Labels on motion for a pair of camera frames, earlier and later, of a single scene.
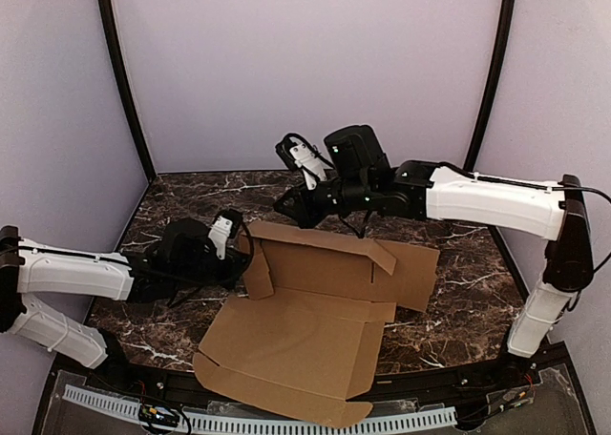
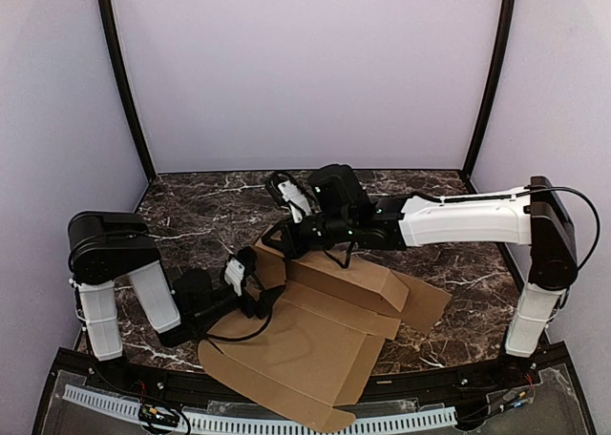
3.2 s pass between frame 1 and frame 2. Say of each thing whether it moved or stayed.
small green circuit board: stayed
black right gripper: moved
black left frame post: stayed
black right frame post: stayed
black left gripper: moved
